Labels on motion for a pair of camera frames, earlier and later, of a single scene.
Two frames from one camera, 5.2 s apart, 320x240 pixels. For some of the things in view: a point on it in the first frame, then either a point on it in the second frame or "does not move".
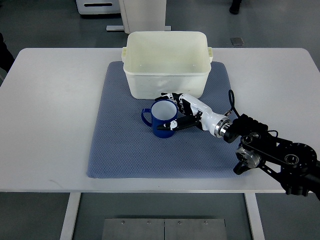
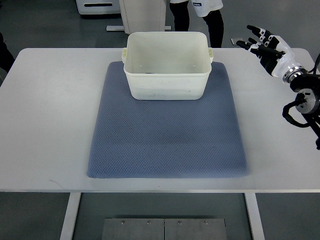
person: x=234 y=8 -> x=209 y=10
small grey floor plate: x=237 y=41 does not move
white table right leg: x=255 y=216 does not move
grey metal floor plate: x=164 y=229 does not move
